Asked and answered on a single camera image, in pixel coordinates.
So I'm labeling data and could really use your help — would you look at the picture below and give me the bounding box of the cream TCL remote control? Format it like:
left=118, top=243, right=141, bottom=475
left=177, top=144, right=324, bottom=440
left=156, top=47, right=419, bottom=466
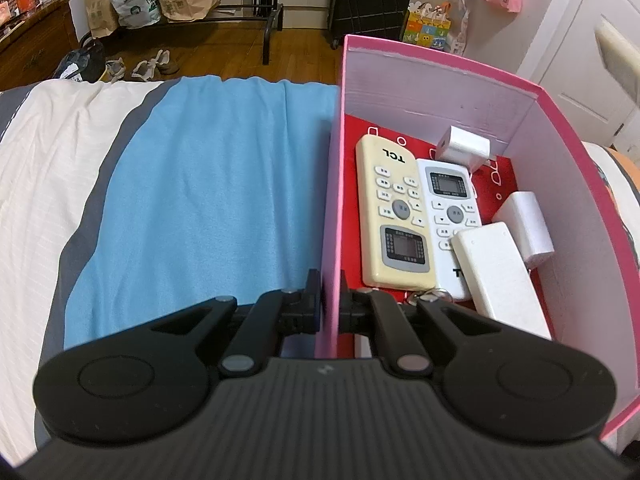
left=356, top=134, right=436, bottom=292

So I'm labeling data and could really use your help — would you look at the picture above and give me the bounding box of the white TCL remote control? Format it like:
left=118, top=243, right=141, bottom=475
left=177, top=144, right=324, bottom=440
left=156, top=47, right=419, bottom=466
left=416, top=159, right=482, bottom=301

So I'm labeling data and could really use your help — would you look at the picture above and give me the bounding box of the white remote face down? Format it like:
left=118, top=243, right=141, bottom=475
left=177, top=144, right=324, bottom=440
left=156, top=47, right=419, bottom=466
left=451, top=222, right=552, bottom=339

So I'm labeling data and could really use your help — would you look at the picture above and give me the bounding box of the pink cardboard box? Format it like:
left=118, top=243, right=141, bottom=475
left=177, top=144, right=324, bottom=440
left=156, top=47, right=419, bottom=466
left=316, top=36, right=639, bottom=432

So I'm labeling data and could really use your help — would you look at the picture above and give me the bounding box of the white USB charger cube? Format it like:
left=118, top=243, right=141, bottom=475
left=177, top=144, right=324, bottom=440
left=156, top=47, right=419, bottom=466
left=435, top=126, right=490, bottom=174

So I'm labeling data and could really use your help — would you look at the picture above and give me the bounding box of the long cream remote control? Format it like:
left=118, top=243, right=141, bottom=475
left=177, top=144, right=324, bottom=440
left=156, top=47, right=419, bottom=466
left=594, top=20, right=640, bottom=106

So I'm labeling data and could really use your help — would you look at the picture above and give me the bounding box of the red glasses-print paper liner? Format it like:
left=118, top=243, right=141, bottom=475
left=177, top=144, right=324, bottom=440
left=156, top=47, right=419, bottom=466
left=336, top=114, right=555, bottom=358

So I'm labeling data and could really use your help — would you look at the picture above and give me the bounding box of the striped bed sheet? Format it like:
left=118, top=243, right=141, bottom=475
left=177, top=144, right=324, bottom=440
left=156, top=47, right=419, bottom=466
left=1, top=76, right=639, bottom=479

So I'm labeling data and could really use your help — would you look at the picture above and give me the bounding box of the pair of slippers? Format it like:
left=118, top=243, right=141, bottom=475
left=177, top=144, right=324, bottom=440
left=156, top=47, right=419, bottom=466
left=100, top=50, right=179, bottom=82

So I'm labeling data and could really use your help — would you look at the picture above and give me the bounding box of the colourful gift bag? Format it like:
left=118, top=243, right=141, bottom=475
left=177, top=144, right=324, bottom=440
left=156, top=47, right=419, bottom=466
left=401, top=1, right=451, bottom=51

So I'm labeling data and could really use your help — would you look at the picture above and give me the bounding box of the black clothes rack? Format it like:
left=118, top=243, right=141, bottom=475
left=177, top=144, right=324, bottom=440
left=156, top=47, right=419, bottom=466
left=79, top=0, right=286, bottom=66

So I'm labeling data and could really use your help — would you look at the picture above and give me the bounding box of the white door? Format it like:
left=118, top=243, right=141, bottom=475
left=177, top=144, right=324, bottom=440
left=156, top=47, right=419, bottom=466
left=518, top=0, right=639, bottom=160

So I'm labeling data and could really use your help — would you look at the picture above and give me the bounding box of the black bag on floor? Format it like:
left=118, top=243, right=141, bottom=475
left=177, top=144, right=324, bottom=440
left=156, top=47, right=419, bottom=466
left=53, top=36, right=106, bottom=84

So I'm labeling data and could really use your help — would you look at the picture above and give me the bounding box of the white printed plastic bag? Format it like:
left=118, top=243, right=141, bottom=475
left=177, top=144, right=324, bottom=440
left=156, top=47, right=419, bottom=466
left=111, top=0, right=162, bottom=29

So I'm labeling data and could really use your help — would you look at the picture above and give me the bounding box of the small brown paper bag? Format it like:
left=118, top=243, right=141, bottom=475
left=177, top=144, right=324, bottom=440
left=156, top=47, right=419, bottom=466
left=85, top=0, right=119, bottom=38

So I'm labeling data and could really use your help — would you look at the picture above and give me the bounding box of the wooden nightstand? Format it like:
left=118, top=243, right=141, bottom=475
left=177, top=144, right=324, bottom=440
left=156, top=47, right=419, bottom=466
left=0, top=0, right=79, bottom=91

